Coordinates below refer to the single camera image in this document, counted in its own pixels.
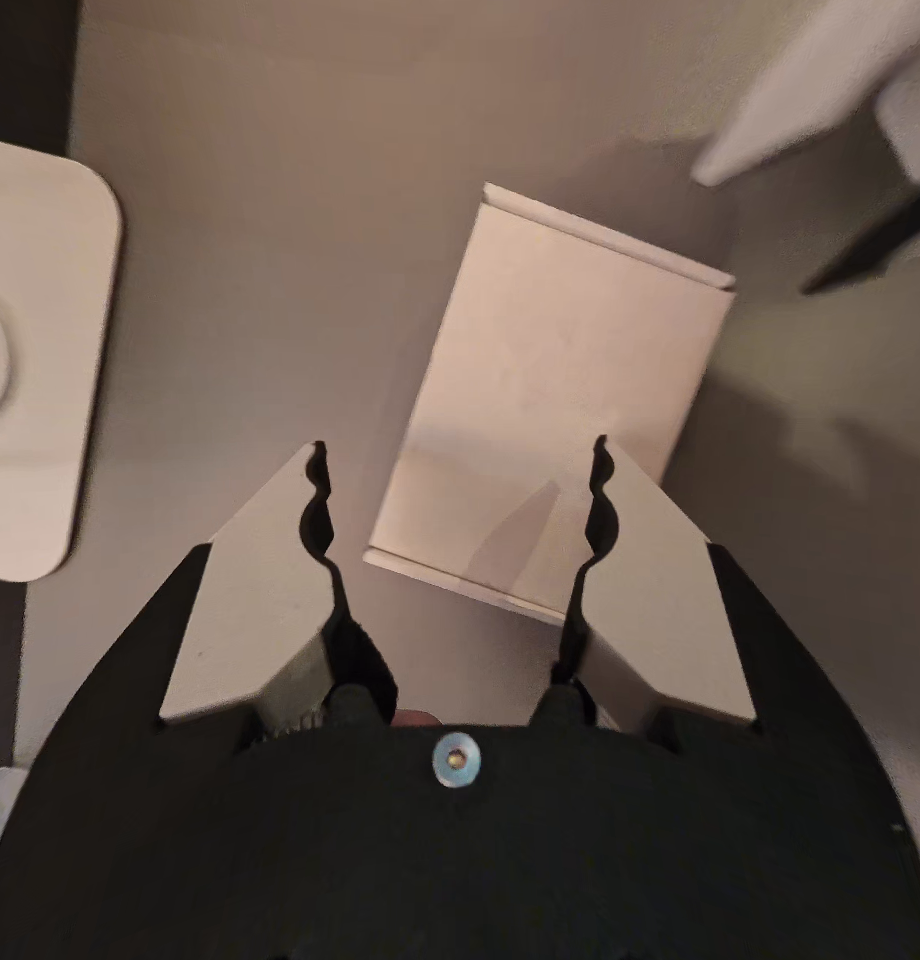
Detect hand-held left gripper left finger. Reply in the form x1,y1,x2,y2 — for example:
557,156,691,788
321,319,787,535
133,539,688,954
158,441,353,726

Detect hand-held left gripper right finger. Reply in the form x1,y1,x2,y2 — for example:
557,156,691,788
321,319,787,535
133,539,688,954
553,435,757,734

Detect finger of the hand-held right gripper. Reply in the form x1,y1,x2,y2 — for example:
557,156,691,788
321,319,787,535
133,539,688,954
801,52,920,295
691,0,920,189

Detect white cardboard box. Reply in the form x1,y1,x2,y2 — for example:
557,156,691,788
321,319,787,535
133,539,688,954
362,182,737,625

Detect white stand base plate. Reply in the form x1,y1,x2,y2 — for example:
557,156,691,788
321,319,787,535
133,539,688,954
0,137,123,584

